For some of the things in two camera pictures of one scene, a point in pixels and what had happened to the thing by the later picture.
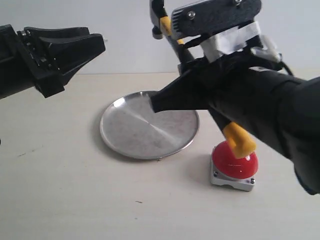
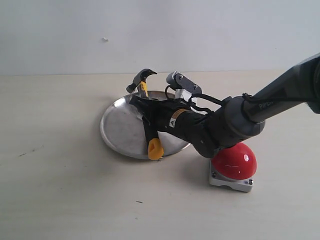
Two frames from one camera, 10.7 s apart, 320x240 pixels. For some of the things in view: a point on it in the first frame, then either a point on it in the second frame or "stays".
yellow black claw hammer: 241,143 to 155,147
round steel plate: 130,126 stays
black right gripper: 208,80 to 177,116
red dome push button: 229,170 stays
